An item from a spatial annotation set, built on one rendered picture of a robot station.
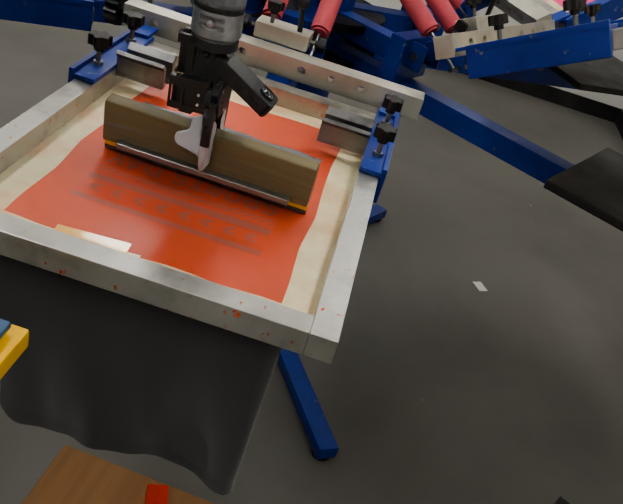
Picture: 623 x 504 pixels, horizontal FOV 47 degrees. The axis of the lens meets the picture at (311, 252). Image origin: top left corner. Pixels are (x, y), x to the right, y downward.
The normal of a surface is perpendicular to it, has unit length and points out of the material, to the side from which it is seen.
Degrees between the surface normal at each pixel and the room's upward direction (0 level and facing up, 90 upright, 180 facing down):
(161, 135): 97
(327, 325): 0
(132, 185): 0
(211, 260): 0
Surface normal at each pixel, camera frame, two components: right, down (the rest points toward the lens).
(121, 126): -0.22, 0.59
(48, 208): 0.25, -0.80
